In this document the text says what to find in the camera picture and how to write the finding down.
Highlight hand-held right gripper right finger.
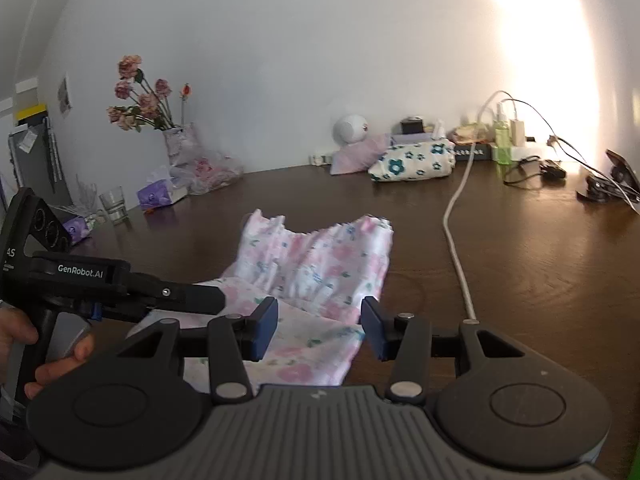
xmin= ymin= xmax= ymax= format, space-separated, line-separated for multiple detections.
xmin=360 ymin=296 xmax=526 ymax=405

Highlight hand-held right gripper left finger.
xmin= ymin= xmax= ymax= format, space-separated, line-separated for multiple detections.
xmin=119 ymin=296 xmax=279 ymax=406

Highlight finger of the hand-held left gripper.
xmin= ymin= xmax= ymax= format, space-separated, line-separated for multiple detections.
xmin=125 ymin=271 xmax=227 ymax=317
xmin=75 ymin=296 xmax=156 ymax=325

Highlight pink floral garment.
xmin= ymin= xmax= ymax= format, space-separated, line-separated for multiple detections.
xmin=182 ymin=208 xmax=396 ymax=395

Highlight person's left hand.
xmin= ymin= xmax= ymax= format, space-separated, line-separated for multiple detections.
xmin=0 ymin=305 xmax=96 ymax=402

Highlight purple tissue packet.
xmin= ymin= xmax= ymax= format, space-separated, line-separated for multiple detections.
xmin=60 ymin=214 xmax=108 ymax=246

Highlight clear drinking glass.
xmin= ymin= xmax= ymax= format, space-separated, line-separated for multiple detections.
xmin=99 ymin=186 xmax=130 ymax=226

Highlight crumpled clear plastic wrap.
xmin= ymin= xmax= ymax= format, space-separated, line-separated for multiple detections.
xmin=75 ymin=175 xmax=101 ymax=216

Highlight purple tissue box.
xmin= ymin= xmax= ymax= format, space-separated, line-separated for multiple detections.
xmin=137 ymin=178 xmax=190 ymax=211

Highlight grey board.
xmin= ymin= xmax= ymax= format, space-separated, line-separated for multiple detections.
xmin=7 ymin=117 xmax=73 ymax=208

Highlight clear plastic bag red print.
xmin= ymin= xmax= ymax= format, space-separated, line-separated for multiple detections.
xmin=167 ymin=152 xmax=245 ymax=196

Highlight patterned flower vase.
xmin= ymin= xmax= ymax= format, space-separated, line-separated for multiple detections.
xmin=164 ymin=122 xmax=201 ymax=166

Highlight folded white cloth teal flowers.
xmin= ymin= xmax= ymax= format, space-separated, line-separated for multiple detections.
xmin=368 ymin=140 xmax=457 ymax=182

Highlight pink cloth pouch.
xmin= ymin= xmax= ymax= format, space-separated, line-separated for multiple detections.
xmin=330 ymin=133 xmax=392 ymax=176

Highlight dried rose bouquet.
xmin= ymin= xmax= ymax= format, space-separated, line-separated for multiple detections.
xmin=106 ymin=55 xmax=193 ymax=133

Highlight lavender flat box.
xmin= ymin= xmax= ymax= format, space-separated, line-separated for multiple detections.
xmin=391 ymin=132 xmax=436 ymax=146

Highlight dark printed box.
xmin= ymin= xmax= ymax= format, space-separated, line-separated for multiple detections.
xmin=452 ymin=142 xmax=493 ymax=161

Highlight green liquid bottle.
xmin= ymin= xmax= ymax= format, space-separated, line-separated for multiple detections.
xmin=492 ymin=105 xmax=512 ymax=163

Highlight white power strip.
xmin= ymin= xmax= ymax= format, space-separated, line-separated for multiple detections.
xmin=490 ymin=142 xmax=538 ymax=161

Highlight smartphone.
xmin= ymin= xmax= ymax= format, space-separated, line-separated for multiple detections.
xmin=606 ymin=149 xmax=640 ymax=191

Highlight thick white cable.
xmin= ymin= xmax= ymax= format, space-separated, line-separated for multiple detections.
xmin=444 ymin=90 xmax=513 ymax=323

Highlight small wall picture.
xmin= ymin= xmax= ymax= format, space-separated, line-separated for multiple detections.
xmin=57 ymin=76 xmax=73 ymax=120

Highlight black cable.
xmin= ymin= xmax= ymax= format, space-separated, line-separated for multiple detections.
xmin=502 ymin=155 xmax=543 ymax=186

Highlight thin white cable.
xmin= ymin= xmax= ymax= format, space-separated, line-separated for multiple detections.
xmin=500 ymin=97 xmax=640 ymax=216

